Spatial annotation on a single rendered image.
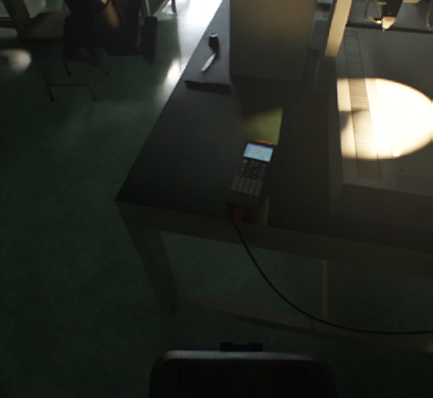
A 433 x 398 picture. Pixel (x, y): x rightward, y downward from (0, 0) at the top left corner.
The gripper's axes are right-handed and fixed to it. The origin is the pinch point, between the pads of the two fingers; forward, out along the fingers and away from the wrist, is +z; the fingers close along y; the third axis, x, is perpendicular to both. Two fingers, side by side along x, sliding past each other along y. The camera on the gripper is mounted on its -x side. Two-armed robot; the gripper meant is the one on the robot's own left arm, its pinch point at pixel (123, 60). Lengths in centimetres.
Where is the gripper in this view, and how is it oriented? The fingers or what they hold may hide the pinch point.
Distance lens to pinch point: 59.9
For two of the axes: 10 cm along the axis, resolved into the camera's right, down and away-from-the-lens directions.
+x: -0.1, 9.8, -1.9
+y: -10.0, 0.0, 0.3
